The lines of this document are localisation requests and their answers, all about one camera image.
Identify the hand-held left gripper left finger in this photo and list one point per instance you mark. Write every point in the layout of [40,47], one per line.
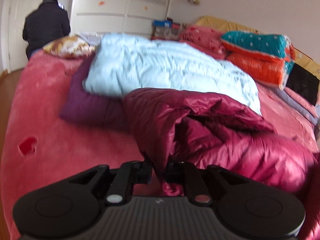
[142,172]

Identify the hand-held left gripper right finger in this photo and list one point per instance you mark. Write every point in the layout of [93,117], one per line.
[175,171]

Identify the red down jacket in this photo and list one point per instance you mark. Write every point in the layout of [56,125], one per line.
[225,142]

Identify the bed with pink cover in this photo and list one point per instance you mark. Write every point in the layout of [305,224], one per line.
[62,142]

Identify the purple folded jacket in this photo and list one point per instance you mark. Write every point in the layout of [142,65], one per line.
[85,107]

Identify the light blue down jacket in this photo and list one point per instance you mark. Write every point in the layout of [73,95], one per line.
[162,65]

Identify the pink folded quilt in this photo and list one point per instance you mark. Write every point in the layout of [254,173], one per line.
[200,37]

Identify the clear storage box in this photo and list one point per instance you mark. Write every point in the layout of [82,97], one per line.
[165,33]

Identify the teal and orange quilt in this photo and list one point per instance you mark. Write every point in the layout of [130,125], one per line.
[255,55]

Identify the lavender folded blanket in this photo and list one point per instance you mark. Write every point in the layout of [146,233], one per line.
[311,119]

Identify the printed golden pillow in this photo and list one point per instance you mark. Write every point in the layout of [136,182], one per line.
[67,46]

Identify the blue box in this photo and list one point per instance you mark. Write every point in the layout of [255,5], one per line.
[162,24]

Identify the yellow headboard cover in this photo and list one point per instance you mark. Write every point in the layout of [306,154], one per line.
[225,25]

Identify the black cushion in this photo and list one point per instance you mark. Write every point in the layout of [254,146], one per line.
[302,82]

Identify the white sliding wardrobe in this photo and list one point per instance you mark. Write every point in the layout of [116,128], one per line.
[112,5]

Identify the white door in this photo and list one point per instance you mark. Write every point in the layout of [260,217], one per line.
[17,17]

